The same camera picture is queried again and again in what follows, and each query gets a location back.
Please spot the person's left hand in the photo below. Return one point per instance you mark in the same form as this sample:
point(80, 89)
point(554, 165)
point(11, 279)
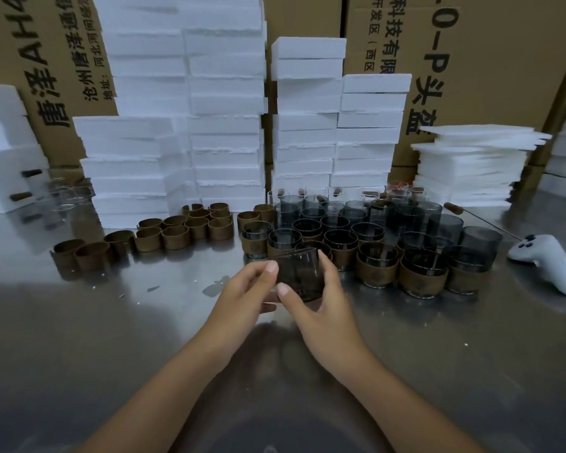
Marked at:
point(236, 316)

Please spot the person's right hand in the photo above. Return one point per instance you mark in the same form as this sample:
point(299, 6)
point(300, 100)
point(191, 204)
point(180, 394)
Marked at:
point(332, 330)

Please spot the smoky transparent plastic cup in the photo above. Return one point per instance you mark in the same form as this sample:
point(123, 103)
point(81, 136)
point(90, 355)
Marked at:
point(417, 239)
point(378, 253)
point(341, 238)
point(368, 229)
point(307, 226)
point(257, 229)
point(299, 273)
point(315, 244)
point(469, 257)
point(424, 260)
point(285, 237)

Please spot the group of brown sleeve rings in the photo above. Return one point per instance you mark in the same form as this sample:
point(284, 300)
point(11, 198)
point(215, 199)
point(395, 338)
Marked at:
point(174, 238)

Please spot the cluster of transparent plastic cups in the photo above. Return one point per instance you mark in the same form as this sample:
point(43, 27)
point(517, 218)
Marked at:
point(285, 212)

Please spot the bunch of clear plastic cups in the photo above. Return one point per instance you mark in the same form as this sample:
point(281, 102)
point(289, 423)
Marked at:
point(66, 195)

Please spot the person's right forearm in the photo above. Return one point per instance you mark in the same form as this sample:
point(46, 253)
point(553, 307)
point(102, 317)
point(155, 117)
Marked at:
point(405, 415)

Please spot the person's left forearm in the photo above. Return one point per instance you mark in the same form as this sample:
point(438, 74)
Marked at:
point(160, 401)

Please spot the tall stack white foam blocks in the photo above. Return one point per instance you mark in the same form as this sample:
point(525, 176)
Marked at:
point(221, 136)

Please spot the stepped stack white foam blocks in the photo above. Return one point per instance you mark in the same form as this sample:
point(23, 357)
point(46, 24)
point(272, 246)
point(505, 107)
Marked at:
point(306, 141)

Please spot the stack of thin foam sheets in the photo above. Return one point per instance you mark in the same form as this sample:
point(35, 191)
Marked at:
point(471, 169)

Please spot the white game controller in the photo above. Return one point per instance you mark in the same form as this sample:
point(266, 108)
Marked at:
point(549, 261)

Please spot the brown cork stick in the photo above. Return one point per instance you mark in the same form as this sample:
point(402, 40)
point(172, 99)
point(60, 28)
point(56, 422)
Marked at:
point(32, 173)
point(21, 196)

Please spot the large printed cardboard box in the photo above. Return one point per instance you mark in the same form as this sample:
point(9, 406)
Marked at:
point(504, 65)

